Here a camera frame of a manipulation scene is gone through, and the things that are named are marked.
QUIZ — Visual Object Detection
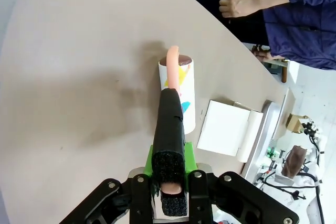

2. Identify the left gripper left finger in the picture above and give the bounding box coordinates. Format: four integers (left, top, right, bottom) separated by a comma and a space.
59, 145, 156, 224

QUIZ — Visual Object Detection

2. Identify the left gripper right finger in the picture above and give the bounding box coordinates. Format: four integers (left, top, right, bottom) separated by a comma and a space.
183, 142, 300, 224

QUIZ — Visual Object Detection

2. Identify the brown towel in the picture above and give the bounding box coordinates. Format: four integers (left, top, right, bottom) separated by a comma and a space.
280, 144, 308, 180

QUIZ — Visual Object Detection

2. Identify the pink-handled lint roller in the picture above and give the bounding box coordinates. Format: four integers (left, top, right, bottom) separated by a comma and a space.
151, 45, 196, 217

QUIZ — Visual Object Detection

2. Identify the person's right hand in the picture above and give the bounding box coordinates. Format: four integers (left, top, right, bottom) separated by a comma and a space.
218, 0, 264, 19

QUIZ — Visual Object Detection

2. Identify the white lint roller stand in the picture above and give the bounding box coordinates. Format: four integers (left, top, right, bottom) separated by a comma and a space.
196, 100, 264, 164

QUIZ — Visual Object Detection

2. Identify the silver metal tray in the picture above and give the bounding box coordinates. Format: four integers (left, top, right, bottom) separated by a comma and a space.
261, 100, 283, 143

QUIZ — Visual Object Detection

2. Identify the tan cardboard box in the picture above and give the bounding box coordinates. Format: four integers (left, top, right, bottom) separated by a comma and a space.
285, 113, 309, 134

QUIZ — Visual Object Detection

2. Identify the brown wooden furniture leg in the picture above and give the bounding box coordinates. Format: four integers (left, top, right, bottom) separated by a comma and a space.
280, 60, 290, 83

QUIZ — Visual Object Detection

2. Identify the person in purple jacket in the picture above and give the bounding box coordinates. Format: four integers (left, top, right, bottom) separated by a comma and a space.
178, 0, 336, 71

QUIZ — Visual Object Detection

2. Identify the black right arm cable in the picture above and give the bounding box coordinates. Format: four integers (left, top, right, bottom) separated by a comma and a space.
258, 140, 325, 224

